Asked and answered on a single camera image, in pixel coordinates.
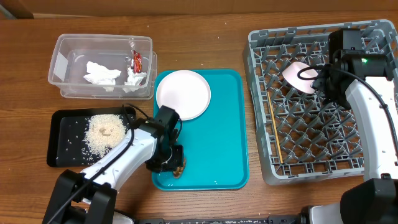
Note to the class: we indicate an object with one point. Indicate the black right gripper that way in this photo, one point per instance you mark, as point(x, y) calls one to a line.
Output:
point(321, 83)

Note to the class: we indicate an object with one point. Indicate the black rail at table edge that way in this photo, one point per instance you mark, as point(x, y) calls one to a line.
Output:
point(301, 218)

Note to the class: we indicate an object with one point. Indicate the clear plastic bin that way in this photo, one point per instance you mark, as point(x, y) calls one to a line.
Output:
point(73, 51)

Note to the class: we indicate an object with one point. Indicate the wooden chopstick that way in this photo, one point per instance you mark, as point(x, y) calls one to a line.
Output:
point(274, 128)

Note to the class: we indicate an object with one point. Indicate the large white plate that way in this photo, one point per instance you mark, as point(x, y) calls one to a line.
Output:
point(185, 91)

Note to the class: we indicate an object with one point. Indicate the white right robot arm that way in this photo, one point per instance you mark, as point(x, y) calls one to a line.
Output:
point(363, 83)

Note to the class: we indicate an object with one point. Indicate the teal plastic tray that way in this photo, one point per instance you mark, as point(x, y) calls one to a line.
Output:
point(214, 144)

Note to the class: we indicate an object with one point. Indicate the red snack wrapper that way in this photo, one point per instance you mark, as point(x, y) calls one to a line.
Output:
point(137, 62)

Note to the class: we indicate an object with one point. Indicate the pink bowl with rice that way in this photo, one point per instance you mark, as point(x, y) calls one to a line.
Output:
point(290, 74)

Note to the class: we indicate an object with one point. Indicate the grey dishwasher rack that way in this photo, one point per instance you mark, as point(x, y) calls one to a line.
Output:
point(318, 140)

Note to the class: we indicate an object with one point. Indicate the brown food scrap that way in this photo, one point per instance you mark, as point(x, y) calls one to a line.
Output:
point(178, 171)

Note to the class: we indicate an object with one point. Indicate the white napkin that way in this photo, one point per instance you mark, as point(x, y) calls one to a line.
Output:
point(100, 75)
point(133, 80)

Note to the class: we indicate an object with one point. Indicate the pile of white rice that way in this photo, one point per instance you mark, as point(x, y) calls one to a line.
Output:
point(105, 132)

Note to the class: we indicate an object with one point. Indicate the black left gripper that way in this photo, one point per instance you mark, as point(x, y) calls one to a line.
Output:
point(154, 167)

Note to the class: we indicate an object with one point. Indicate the black tray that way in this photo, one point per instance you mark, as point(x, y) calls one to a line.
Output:
point(67, 132)

